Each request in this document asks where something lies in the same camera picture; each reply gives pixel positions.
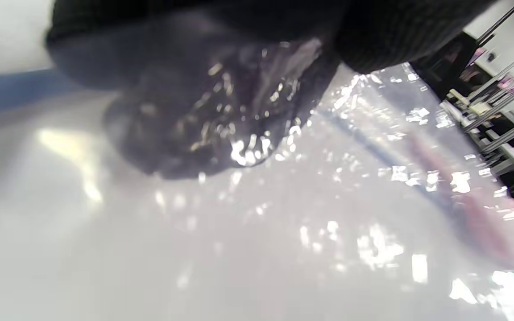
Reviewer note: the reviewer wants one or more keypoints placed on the person's left hand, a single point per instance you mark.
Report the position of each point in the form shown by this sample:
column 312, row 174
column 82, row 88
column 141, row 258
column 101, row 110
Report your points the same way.
column 239, row 26

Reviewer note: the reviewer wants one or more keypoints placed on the blue folder slide bar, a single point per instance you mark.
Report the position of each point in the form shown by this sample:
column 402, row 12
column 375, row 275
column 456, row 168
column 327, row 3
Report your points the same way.
column 11, row 91

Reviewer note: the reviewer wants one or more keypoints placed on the light pink paper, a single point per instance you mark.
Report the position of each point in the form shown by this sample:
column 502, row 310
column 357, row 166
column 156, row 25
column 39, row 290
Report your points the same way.
column 484, row 214

